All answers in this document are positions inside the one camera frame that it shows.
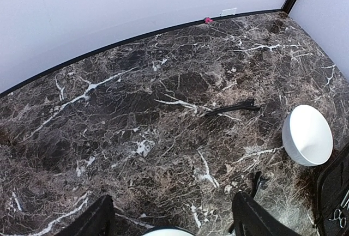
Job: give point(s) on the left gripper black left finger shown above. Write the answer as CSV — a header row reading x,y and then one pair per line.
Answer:
x,y
98,219

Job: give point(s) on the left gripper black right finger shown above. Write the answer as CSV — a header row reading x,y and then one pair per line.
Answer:
x,y
252,219

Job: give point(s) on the black hair clip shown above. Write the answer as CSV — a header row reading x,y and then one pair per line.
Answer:
x,y
258,182
248,104

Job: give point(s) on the black zippered tool case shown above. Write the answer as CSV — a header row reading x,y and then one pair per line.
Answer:
x,y
332,193

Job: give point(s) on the silver hair scissors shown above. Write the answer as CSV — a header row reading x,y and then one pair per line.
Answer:
x,y
339,217

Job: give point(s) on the white bowl with blue rim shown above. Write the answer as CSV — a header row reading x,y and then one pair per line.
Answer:
x,y
167,231

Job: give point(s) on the plain white bowl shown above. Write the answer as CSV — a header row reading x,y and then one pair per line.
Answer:
x,y
307,137

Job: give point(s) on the small pink wall sticker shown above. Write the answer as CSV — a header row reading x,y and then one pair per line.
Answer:
x,y
208,20

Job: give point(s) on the clear tape on wall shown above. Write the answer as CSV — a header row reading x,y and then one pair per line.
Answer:
x,y
228,12

